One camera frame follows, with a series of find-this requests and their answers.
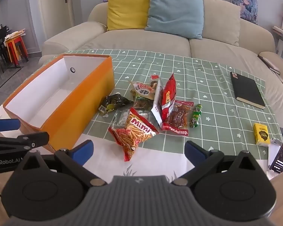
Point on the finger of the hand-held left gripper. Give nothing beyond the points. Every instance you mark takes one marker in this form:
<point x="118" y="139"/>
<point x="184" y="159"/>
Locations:
<point x="30" y="139"/>
<point x="8" y="124"/>

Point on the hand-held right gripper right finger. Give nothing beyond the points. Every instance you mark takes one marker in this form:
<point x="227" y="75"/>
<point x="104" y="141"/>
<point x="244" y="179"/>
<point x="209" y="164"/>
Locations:
<point x="193" y="152"/>

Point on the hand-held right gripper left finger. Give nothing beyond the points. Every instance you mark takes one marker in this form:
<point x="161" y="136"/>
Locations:
<point x="83" y="151"/>

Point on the green candy packet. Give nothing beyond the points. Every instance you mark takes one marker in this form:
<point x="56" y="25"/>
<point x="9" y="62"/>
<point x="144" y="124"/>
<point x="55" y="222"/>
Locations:
<point x="195" y="116"/>

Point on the red label dried meat packet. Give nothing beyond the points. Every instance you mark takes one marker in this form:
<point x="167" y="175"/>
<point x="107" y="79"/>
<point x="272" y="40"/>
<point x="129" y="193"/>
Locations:
<point x="178" y="116"/>

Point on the orange cardboard box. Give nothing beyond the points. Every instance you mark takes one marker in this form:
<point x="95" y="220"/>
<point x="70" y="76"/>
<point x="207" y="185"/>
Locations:
<point x="85" y="108"/>

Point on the clear white candy packet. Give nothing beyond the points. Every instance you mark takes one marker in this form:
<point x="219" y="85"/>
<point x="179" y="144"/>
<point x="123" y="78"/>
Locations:
<point x="121" y="117"/>

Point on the red shrimp stick packet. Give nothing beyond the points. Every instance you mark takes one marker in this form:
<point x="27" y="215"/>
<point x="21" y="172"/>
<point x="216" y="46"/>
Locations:
<point x="135" y="131"/>

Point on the dark green snack packet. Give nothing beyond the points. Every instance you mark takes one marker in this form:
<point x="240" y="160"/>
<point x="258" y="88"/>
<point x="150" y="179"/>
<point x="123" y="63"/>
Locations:
<point x="114" y="101"/>

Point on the red white snack packet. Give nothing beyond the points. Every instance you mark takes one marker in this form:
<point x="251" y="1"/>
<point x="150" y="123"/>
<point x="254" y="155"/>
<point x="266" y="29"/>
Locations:
<point x="166" y="96"/>

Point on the green label raisin packet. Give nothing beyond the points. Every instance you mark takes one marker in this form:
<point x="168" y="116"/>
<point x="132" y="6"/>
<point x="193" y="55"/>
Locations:
<point x="142" y="103"/>

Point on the clear orange snack packet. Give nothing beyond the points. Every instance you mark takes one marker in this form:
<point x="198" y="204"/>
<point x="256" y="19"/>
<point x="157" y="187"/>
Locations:
<point x="141" y="88"/>

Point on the clear nut packet red label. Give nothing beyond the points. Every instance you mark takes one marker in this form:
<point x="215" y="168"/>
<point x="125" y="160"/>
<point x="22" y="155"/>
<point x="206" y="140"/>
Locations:
<point x="155" y="77"/>

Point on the books on sofa arm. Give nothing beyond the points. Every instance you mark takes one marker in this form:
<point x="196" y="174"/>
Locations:
<point x="270" y="63"/>

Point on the white printed tablecloth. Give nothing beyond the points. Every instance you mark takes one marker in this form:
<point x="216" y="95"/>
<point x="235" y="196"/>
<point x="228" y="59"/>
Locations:
<point x="155" y="160"/>

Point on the small yellow box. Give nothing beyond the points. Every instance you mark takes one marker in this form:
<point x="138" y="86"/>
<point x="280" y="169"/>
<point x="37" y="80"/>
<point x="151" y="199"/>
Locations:
<point x="261" y="134"/>

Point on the green checkered tablecloth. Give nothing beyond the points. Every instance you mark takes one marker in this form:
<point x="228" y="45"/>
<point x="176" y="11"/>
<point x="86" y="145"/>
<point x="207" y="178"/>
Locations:
<point x="202" y="80"/>

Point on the red stool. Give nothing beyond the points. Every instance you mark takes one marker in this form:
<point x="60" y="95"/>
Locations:
<point x="16" y="51"/>

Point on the black notebook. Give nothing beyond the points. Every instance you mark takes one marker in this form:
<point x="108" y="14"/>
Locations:
<point x="247" y="90"/>

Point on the yellow stool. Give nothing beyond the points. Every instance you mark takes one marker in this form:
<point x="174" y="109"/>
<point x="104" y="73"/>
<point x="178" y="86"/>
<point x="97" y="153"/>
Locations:
<point x="13" y="41"/>

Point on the pale cloth on stool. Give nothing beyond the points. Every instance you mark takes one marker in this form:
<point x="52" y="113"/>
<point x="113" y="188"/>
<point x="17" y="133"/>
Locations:
<point x="14" y="34"/>

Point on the beige sofa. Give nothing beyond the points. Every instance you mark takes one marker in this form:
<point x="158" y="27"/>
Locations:
<point x="141" y="40"/>

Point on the white door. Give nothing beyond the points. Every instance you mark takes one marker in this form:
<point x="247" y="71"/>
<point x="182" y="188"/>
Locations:
<point x="56" y="2"/>

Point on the beige pillow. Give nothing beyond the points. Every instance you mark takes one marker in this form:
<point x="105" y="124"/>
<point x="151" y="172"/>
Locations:
<point x="221" y="21"/>

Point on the light blue pillow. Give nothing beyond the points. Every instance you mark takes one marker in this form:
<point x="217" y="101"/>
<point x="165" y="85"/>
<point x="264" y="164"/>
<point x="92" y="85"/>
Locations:
<point x="174" y="11"/>

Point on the yellow pillow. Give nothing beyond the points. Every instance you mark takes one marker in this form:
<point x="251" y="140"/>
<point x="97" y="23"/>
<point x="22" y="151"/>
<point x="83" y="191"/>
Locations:
<point x="127" y="9"/>

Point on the printed figure pillow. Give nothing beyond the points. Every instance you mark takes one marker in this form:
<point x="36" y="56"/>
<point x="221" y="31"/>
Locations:
<point x="245" y="4"/>

